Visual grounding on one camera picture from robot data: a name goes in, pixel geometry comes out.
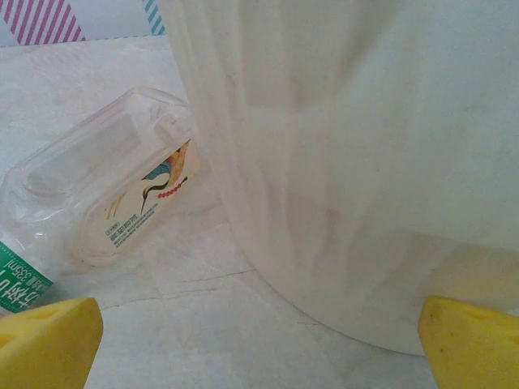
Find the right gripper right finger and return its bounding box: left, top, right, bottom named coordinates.
left=418, top=295, right=519, bottom=389

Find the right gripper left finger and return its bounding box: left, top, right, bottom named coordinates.
left=0, top=297, right=103, bottom=389

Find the white plastic waste bin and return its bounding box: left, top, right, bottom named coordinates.
left=156, top=0, right=519, bottom=357

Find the clear bottle cream green label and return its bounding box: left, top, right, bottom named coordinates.
left=0, top=86, right=204, bottom=319

